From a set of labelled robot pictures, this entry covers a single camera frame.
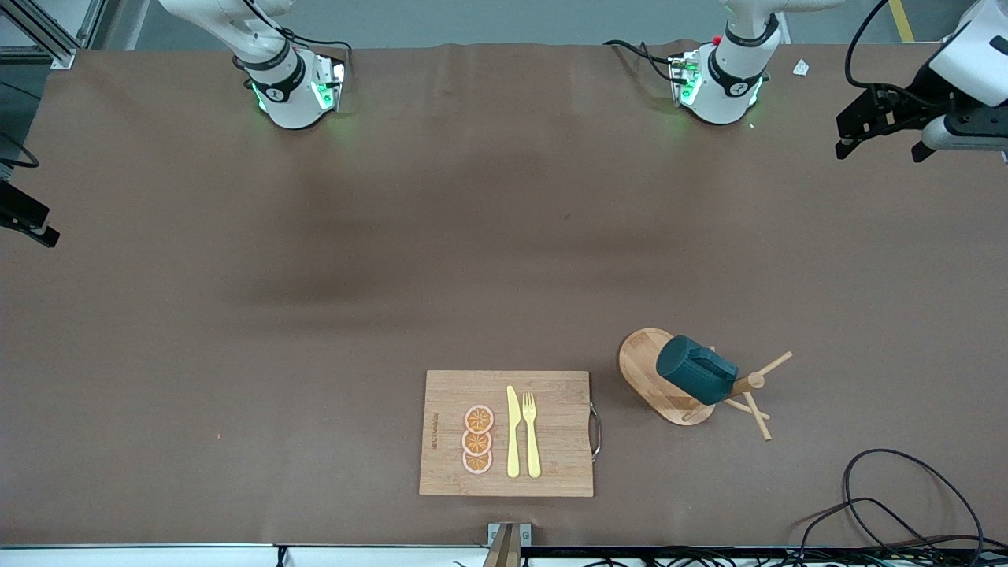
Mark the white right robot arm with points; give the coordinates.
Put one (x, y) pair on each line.
(287, 94)

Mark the yellow plastic knife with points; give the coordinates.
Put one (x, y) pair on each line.
(513, 441)

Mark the wooden cutting board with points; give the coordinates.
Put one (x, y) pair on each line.
(551, 433)

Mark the wooden mug tree stand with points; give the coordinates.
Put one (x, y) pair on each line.
(646, 366)

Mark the metal bracket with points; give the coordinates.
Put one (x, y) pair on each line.
(496, 535)

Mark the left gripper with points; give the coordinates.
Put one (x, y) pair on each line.
(901, 105)

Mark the orange slice toy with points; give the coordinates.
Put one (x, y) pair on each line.
(476, 443)
(479, 419)
(477, 463)

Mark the white paper scrap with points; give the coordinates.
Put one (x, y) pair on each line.
(801, 68)

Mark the aluminium frame profile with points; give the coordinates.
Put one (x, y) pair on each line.
(63, 57)

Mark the yellow plastic fork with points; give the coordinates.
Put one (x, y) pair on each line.
(533, 449)

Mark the dark green cup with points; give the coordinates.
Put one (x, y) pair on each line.
(693, 374)

